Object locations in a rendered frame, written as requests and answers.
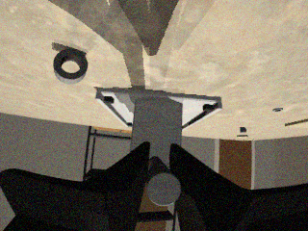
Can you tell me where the black ring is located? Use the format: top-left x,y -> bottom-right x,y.
53,49 -> 89,85

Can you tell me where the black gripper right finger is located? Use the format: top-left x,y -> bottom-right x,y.
169,143 -> 308,231

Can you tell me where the grey cylinder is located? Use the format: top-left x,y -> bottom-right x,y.
146,157 -> 181,205

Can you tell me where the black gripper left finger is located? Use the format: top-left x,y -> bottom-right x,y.
0,141 -> 151,231

